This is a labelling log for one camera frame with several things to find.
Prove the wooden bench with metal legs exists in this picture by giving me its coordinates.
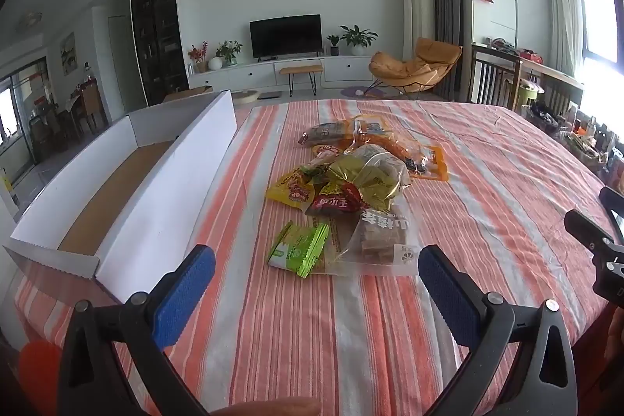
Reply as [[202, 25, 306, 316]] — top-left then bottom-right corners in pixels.
[[279, 64, 324, 97]]

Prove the pile of small shelf clutter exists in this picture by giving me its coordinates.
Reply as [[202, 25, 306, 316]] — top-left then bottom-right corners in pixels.
[[524, 99, 624, 193]]

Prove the framed wall picture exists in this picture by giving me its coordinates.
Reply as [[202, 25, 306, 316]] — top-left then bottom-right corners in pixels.
[[59, 32, 78, 70]]

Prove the orange striped blanket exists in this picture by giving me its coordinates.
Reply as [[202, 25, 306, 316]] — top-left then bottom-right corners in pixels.
[[12, 98, 624, 416]]

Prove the yellow-edged clear packet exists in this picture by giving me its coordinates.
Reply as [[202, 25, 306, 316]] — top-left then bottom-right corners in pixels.
[[345, 116, 391, 139]]

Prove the black flat television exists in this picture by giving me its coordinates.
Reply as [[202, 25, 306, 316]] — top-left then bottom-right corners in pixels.
[[249, 14, 323, 62]]

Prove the covered standing air conditioner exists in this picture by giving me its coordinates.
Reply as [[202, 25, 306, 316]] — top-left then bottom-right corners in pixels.
[[401, 0, 438, 62]]

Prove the white television cabinet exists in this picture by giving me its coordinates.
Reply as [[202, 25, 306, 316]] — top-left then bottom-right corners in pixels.
[[188, 55, 376, 92]]

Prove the dark glass display cabinet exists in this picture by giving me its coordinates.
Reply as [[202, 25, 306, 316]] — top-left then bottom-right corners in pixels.
[[129, 0, 190, 107]]

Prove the white cardboard box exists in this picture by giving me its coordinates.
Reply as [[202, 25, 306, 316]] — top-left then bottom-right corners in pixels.
[[2, 89, 238, 304]]

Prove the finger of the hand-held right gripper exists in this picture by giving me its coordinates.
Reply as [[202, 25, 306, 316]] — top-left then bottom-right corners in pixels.
[[599, 187, 624, 232], [564, 209, 616, 253]]

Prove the orange lounge chair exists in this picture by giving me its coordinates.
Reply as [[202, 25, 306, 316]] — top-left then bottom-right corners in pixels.
[[369, 37, 463, 97]]

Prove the white sheer curtain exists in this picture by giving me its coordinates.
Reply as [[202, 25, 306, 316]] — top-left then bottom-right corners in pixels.
[[544, 0, 586, 78]]

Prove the red flower arrangement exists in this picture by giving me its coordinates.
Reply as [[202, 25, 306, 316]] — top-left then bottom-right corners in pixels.
[[188, 40, 209, 73]]

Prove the green bushy potted plant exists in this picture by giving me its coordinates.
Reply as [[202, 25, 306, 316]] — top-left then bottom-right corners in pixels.
[[215, 40, 243, 67]]

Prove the dark framed window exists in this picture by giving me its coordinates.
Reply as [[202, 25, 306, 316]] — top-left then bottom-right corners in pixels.
[[578, 0, 624, 124]]

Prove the dark brown snack packet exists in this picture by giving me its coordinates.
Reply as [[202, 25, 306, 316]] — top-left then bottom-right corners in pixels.
[[298, 121, 353, 149]]

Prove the red-brown and yellow packet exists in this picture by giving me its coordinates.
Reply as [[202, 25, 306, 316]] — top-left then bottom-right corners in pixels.
[[305, 155, 391, 218]]

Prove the clear hawthorn slice bag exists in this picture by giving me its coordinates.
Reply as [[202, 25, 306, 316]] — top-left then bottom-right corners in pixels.
[[324, 206, 421, 276]]

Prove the purple round rug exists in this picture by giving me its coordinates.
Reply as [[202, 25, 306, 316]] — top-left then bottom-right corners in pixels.
[[340, 85, 405, 100]]

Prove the white door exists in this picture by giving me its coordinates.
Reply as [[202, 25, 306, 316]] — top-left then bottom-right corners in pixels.
[[108, 14, 135, 110]]

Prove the green snack packet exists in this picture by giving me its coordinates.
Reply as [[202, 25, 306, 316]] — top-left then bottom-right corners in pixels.
[[266, 221, 332, 279]]

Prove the person's left hand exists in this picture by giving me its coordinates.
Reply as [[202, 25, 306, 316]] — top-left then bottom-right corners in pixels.
[[214, 397, 323, 416]]

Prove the clear braised meat packet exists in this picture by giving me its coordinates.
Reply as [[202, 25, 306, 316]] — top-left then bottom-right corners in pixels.
[[297, 143, 413, 207]]

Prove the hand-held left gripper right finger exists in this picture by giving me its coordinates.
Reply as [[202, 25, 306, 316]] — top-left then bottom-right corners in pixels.
[[417, 244, 578, 416]]

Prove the large leafy potted plant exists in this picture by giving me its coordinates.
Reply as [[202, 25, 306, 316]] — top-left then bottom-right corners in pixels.
[[340, 25, 378, 56]]

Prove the brown cardboard box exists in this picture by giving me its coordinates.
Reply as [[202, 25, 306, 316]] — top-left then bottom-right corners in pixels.
[[163, 85, 215, 105]]

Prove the green plastic stool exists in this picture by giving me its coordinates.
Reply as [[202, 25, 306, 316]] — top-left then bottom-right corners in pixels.
[[518, 80, 545, 112]]

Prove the yellow peanut packet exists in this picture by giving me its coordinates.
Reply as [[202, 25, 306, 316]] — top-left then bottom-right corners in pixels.
[[264, 167, 320, 207]]

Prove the clear chicken leg packet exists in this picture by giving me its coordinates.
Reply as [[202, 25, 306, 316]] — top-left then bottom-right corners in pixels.
[[358, 128, 449, 181]]

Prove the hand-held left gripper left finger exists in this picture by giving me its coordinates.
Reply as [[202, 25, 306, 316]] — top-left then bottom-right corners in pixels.
[[57, 243, 216, 416]]

